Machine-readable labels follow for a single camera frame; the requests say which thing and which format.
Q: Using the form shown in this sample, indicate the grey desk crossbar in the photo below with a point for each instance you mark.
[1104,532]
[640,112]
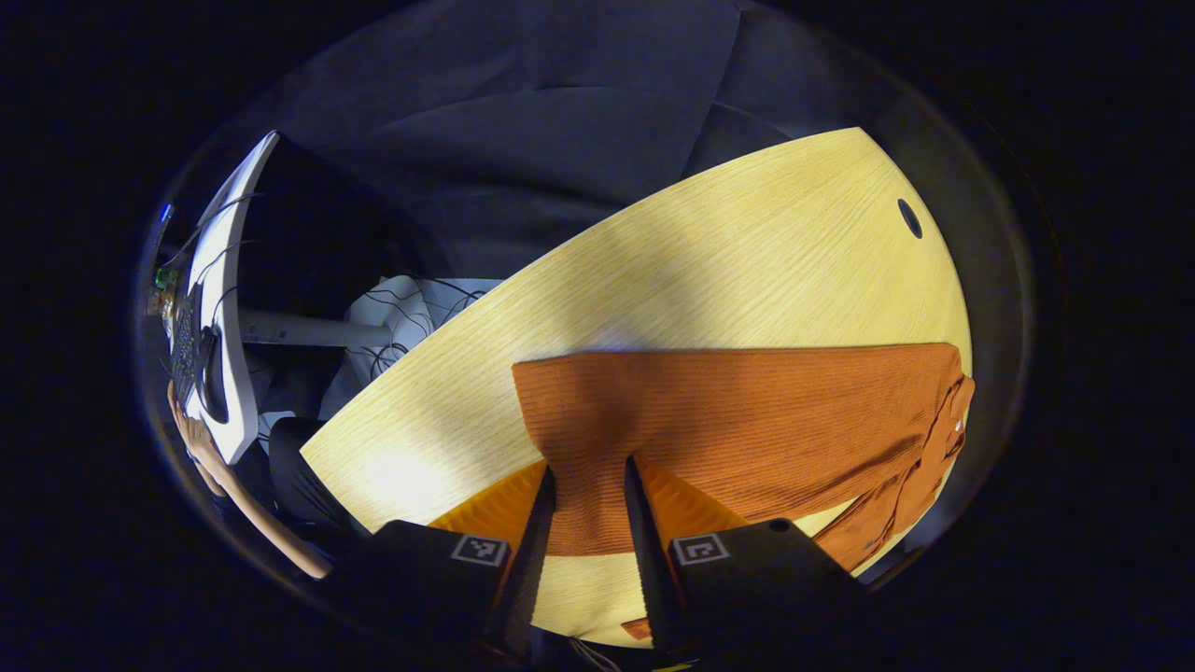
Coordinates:
[317,329]

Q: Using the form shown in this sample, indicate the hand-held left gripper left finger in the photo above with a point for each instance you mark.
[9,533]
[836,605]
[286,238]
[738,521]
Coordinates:
[532,560]

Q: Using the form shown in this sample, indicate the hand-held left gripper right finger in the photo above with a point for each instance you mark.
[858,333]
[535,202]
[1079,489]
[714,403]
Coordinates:
[649,569]

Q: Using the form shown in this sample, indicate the black keyboard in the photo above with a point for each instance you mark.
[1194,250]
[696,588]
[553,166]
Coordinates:
[182,345]

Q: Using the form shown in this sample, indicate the rust orange knit cardigan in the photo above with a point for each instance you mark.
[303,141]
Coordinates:
[747,420]

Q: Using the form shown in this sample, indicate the white desk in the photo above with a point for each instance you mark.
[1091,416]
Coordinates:
[224,252]

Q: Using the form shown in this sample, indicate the round black table grommet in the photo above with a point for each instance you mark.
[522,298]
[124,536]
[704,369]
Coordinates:
[909,217]

